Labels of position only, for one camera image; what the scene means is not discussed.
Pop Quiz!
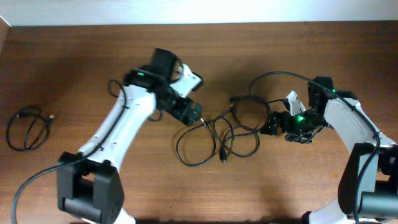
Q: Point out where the camera cable black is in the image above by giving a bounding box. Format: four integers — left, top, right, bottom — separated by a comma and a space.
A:
11, 79, 131, 224
249, 71, 381, 223

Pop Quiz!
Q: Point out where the right camera cable black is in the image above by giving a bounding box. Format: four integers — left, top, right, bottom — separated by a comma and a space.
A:
249, 71, 381, 223

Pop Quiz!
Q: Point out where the left camera cable black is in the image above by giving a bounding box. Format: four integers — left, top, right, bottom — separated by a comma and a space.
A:
11, 79, 131, 224

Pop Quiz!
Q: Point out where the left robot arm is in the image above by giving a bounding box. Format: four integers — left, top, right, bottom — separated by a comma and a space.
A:
57, 48, 203, 223

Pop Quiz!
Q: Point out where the black usb cable bundle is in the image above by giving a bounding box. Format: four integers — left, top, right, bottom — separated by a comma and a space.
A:
175, 95, 272, 167

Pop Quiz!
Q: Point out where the short black usb cable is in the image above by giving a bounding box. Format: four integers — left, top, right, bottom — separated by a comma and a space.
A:
6, 105, 55, 152

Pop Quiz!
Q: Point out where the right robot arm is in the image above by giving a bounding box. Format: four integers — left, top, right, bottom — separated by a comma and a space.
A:
261, 77, 397, 223

